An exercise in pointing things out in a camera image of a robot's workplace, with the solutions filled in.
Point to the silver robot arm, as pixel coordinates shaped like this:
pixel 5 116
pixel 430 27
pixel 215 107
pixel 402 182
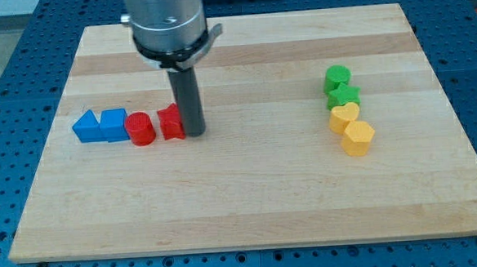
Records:
pixel 170 34

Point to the red star block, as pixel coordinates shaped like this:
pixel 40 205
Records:
pixel 170 123

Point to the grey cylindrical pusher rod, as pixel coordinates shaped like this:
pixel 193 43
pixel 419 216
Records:
pixel 185 91

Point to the wooden board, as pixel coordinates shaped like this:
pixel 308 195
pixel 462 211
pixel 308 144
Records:
pixel 268 172

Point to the red cylinder block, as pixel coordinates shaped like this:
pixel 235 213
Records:
pixel 140 129

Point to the yellow heart block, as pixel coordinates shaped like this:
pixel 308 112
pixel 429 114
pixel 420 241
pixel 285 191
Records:
pixel 342 116

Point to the green star block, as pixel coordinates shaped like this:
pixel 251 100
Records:
pixel 342 95

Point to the green cylinder block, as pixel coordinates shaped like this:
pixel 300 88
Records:
pixel 334 76

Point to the yellow hexagon block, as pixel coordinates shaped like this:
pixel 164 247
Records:
pixel 357 138

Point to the blue cube block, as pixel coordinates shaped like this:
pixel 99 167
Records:
pixel 112 125

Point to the blue triangle block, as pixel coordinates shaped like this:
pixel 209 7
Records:
pixel 87 128

